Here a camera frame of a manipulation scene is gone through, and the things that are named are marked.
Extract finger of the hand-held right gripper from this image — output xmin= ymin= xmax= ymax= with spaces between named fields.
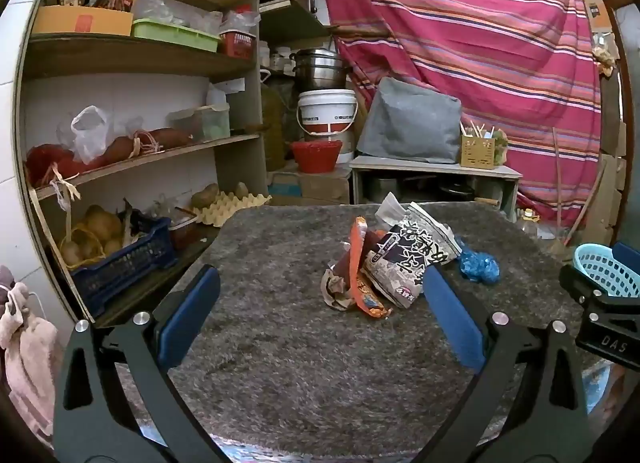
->
xmin=558 ymin=264 xmax=607 ymax=326
xmin=611 ymin=241 xmax=640 ymax=276

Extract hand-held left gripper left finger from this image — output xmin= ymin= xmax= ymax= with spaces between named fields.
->
xmin=52 ymin=264 xmax=226 ymax=463

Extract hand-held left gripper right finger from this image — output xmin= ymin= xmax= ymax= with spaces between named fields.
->
xmin=422 ymin=264 xmax=591 ymax=463

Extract light blue plastic basket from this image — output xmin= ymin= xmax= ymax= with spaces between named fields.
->
xmin=573 ymin=243 xmax=640 ymax=299

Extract blue plastic cover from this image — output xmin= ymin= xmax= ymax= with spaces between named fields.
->
xmin=457 ymin=238 xmax=501 ymax=286

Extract black and white noodle packet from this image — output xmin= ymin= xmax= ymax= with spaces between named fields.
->
xmin=363 ymin=193 xmax=463 ymax=310

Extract orange snack packet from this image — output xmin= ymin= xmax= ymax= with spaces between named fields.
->
xmin=348 ymin=216 xmax=392 ymax=319

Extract brown wrapper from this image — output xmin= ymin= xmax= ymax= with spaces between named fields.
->
xmin=320 ymin=253 xmax=363 ymax=312

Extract wooden stick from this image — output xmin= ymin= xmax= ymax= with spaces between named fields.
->
xmin=564 ymin=174 xmax=609 ymax=246

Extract brown wrapped bowl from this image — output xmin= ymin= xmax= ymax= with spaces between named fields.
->
xmin=169 ymin=215 xmax=202 ymax=250

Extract clear oil bottle yellow label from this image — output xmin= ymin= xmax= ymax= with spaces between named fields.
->
xmin=517 ymin=208 xmax=541 ymax=240

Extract dark blue plastic crate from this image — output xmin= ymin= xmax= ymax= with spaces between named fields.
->
xmin=69 ymin=216 xmax=179 ymax=317

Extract egg carton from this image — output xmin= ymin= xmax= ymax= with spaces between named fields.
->
xmin=192 ymin=191 xmax=274 ymax=228

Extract grey shaggy rug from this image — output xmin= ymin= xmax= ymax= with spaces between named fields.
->
xmin=122 ymin=200 xmax=621 ymax=463

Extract large loose potato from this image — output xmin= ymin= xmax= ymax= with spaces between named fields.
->
xmin=190 ymin=183 xmax=221 ymax=209

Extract bag of potatoes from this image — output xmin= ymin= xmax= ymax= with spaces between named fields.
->
xmin=59 ymin=204 xmax=124 ymax=267

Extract low wooden cabinet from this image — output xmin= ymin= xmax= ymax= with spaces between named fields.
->
xmin=348 ymin=155 xmax=524 ymax=224

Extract green leafy vegetables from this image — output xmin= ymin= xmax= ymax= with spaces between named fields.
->
xmin=492 ymin=130 xmax=510 ymax=166

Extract yellow chopstick holder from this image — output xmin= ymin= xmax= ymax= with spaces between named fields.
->
xmin=459 ymin=135 xmax=497 ymax=170

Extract long sweet potato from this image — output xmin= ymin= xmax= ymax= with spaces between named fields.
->
xmin=134 ymin=127 xmax=194 ymax=152

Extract pink towel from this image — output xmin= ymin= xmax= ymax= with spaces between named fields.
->
xmin=0 ymin=265 xmax=64 ymax=450

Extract short sweet potato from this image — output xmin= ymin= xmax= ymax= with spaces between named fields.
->
xmin=99 ymin=135 xmax=137 ymax=162

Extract brown cardboard box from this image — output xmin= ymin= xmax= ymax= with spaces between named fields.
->
xmin=269 ymin=165 xmax=354 ymax=206

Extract bundle of chopsticks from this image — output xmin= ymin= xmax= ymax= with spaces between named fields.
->
xmin=462 ymin=118 xmax=497 ymax=140

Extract clear plastic container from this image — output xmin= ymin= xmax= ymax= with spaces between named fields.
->
xmin=167 ymin=102 xmax=231 ymax=142

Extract red basin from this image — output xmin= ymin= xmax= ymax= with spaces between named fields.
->
xmin=290 ymin=140 xmax=344 ymax=174

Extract white plastic bag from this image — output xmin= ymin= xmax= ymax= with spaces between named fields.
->
xmin=69 ymin=105 xmax=114 ymax=164

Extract red mesh bag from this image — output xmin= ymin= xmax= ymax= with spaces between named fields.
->
xmin=25 ymin=143 xmax=82 ymax=187

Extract large yellow oil jug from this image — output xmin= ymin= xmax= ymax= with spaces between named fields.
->
xmin=259 ymin=69 xmax=289 ymax=172

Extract white plastic bucket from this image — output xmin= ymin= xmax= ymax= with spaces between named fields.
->
xmin=296 ymin=89 xmax=359 ymax=164

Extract wooden shelf unit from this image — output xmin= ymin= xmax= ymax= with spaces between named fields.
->
xmin=17 ymin=0 xmax=268 ymax=328

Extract white jars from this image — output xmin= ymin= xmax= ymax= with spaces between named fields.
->
xmin=257 ymin=42 xmax=297 ymax=77

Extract small red basket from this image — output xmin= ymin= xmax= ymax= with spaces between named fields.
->
xmin=218 ymin=29 xmax=256 ymax=60

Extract steel pot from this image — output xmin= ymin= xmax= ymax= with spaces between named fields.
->
xmin=290 ymin=48 xmax=351 ymax=92

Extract green plastic tray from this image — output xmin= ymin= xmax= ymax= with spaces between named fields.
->
xmin=130 ymin=18 xmax=221 ymax=53

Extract red striped cloth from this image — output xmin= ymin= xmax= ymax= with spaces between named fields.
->
xmin=317 ymin=0 xmax=604 ymax=230

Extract clear plastic bags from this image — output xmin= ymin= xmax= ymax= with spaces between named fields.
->
xmin=134 ymin=0 xmax=261 ymax=34

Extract yellow cardboard box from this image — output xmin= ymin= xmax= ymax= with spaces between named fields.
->
xmin=32 ymin=5 xmax=135 ymax=38

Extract cardboard pieces on door frame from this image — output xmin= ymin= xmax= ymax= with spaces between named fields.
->
xmin=575 ymin=0 xmax=629 ymax=246

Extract black pan with wooden handle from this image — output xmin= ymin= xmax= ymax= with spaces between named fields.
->
xmin=438 ymin=181 xmax=501 ymax=208

